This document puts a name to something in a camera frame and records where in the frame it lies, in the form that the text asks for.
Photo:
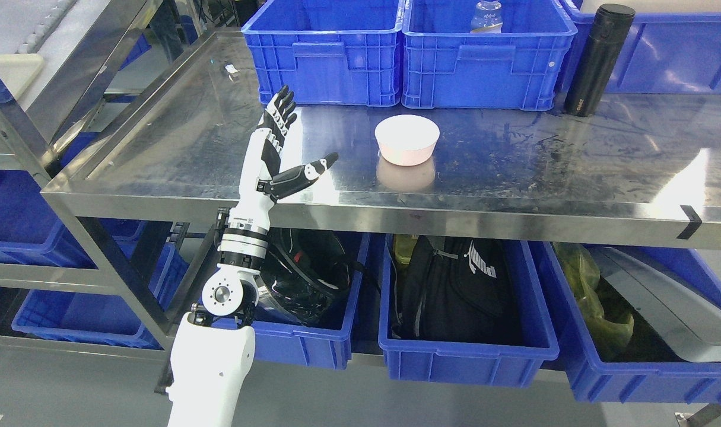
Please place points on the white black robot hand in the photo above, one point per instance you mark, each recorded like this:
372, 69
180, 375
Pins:
262, 183

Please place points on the pink plastic bowl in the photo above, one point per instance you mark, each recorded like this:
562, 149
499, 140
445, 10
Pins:
407, 140

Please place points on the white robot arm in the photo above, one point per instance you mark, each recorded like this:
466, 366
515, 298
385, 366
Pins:
213, 350

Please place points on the blue crate top middle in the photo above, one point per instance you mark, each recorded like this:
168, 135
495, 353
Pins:
445, 65

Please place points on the blue crate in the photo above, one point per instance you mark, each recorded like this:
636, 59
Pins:
672, 47
345, 53
445, 65

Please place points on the stainless steel shelf rack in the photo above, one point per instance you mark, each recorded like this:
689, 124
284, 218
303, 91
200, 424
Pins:
51, 107

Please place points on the black motorcycle helmet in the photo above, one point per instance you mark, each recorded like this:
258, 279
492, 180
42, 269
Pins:
305, 276

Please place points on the blue crate top left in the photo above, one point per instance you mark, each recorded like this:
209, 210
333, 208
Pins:
345, 53

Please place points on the blue bin with helmet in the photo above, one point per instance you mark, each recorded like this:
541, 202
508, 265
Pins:
327, 346

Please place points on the blue bin lower left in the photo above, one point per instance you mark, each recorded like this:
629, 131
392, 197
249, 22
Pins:
99, 319

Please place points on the black puma backpack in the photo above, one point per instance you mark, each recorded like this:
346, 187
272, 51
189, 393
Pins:
457, 289

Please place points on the blue bin with backpack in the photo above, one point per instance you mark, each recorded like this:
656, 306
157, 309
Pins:
471, 363

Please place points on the cream plastic tray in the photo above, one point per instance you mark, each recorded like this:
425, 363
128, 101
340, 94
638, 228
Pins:
19, 72

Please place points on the clear plastic bottle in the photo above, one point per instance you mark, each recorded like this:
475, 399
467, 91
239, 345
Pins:
487, 17

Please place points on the yellow plastic bag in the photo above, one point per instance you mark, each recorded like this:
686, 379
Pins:
608, 317

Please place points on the black thermos bottle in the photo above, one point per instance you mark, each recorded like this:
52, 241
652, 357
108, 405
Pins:
603, 46

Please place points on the stainless steel table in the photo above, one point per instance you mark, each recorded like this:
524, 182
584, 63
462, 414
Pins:
645, 170

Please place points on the blue crate top right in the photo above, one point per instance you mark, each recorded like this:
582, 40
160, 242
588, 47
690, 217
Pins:
672, 47

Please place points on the grey flat device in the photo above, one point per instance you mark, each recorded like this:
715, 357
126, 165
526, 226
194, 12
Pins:
685, 320

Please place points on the blue bin lower right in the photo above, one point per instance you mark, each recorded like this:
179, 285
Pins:
593, 380

